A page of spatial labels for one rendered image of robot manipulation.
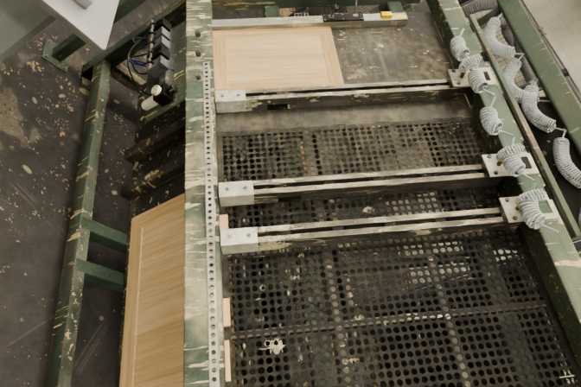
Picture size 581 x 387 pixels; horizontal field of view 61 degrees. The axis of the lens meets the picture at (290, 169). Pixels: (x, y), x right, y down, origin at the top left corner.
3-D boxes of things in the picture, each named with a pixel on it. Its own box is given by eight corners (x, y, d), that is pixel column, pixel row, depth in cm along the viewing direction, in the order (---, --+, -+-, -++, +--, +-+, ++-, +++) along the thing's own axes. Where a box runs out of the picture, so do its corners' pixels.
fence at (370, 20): (212, 26, 236) (211, 19, 233) (403, 18, 246) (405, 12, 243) (212, 33, 234) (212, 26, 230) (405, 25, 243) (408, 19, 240)
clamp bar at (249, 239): (221, 233, 175) (215, 199, 155) (535, 207, 187) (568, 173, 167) (222, 259, 169) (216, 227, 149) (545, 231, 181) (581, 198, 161)
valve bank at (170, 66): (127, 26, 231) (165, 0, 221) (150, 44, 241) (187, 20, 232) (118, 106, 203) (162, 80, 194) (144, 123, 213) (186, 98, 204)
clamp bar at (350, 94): (215, 98, 210) (211, 57, 190) (480, 84, 222) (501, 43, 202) (216, 117, 205) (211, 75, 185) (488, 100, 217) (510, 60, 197)
